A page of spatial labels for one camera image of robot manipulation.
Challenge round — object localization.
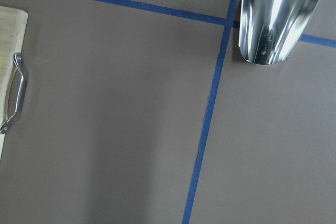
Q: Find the shiny metal scoop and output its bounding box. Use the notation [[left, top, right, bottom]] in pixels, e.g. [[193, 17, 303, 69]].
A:
[[238, 0, 319, 65]]

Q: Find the wooden cutting board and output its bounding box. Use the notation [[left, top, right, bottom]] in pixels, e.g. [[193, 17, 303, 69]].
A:
[[1, 6, 28, 149]]

